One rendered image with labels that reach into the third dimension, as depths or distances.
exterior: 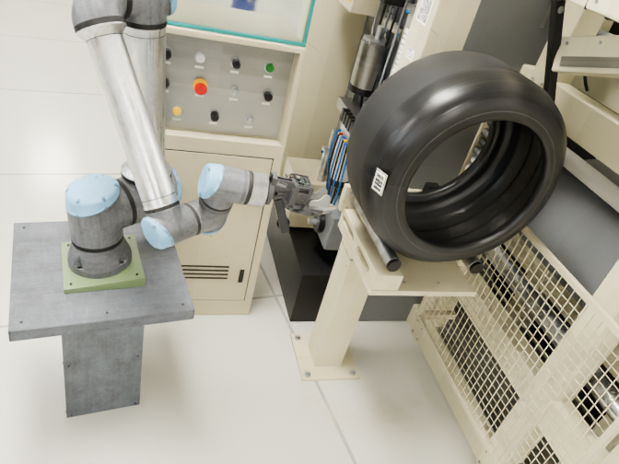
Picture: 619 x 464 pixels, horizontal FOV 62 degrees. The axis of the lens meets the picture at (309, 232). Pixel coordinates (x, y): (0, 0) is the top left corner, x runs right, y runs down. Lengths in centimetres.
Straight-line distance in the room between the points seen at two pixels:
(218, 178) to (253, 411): 114
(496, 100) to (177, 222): 83
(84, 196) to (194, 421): 98
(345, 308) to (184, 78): 107
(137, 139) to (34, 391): 121
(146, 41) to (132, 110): 21
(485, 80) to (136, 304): 115
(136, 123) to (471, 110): 79
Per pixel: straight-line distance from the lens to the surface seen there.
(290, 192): 138
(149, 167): 132
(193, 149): 197
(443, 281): 172
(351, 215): 175
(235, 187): 132
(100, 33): 134
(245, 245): 223
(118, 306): 166
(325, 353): 231
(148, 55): 146
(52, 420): 216
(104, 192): 159
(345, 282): 203
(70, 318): 163
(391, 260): 151
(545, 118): 144
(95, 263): 169
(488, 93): 134
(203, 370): 228
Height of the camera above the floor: 176
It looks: 34 degrees down
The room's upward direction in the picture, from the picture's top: 15 degrees clockwise
